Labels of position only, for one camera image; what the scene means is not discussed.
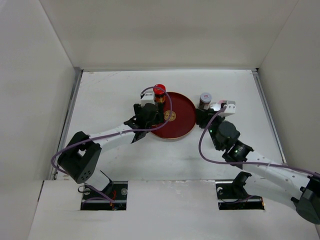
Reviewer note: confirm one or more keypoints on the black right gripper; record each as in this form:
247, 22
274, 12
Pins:
203, 115

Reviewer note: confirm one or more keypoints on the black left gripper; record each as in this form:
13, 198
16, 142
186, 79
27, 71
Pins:
159, 118

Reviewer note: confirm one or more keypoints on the white-lid dark sauce jar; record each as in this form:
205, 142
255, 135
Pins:
204, 101

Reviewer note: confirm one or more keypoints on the red-lid chili sauce jar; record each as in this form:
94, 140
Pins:
159, 93

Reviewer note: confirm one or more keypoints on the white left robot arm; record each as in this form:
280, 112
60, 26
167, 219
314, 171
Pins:
80, 157

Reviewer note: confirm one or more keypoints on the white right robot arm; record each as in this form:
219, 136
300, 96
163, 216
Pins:
296, 188

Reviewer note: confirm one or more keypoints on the round red lacquer tray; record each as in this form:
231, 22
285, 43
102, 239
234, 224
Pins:
182, 119

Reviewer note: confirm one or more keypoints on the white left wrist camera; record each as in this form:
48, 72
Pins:
147, 97

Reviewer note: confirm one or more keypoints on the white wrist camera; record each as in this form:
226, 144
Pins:
147, 97
229, 108

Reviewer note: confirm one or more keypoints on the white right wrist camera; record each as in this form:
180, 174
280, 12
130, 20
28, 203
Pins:
229, 108

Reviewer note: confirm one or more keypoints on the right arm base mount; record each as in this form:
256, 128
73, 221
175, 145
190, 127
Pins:
231, 195

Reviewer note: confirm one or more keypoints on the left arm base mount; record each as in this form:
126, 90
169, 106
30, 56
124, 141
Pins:
100, 193

